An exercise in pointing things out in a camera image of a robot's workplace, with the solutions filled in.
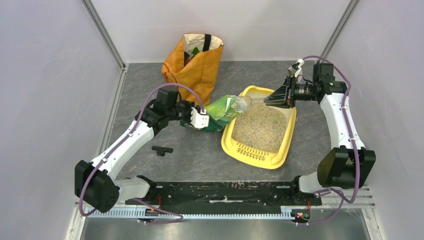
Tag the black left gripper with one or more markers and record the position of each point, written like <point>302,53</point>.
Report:
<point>189,105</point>

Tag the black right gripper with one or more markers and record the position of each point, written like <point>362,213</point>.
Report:
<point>279,97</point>

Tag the green cat litter bag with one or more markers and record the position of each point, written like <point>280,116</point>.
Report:
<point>221,112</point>

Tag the clear plastic litter scoop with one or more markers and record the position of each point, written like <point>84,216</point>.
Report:
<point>245,102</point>

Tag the yellow litter box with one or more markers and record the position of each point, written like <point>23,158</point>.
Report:
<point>261,136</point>

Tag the orange paper shopping bag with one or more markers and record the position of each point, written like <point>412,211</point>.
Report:
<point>194,62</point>

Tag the black bag clip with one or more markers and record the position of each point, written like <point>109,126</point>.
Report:
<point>161,151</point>

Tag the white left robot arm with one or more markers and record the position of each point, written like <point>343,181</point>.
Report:
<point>96,184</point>

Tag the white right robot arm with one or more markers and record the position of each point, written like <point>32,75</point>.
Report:
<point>349,162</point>

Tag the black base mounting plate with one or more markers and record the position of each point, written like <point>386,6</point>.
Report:
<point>227,197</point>

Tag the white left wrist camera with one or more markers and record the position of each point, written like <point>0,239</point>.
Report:
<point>199,118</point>

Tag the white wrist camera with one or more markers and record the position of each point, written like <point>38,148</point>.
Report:
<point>199,118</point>
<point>295,69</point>

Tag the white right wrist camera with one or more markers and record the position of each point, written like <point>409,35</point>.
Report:
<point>295,69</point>

